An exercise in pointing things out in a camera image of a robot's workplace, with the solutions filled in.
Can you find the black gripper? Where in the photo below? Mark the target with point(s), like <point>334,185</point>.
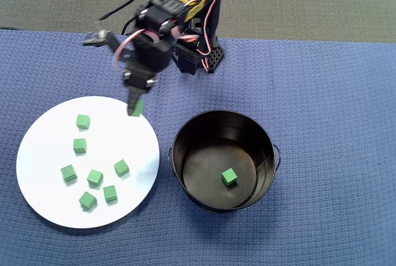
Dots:
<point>138,80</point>

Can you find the green cube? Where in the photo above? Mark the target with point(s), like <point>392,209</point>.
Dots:
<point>87,200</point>
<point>140,108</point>
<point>110,193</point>
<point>80,145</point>
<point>95,177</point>
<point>229,176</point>
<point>68,173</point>
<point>83,121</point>
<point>121,167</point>

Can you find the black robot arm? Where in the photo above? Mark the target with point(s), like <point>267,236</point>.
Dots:
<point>216,15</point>

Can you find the white round plate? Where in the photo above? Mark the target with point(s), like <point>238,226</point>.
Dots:
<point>46,154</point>

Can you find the black metal bucket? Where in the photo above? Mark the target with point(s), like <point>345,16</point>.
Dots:
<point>198,182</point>

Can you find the blue waffle cloth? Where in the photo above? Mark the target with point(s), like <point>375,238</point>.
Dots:
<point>309,123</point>

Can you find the small wrist camera board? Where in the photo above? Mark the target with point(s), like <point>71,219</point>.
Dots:
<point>99,37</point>

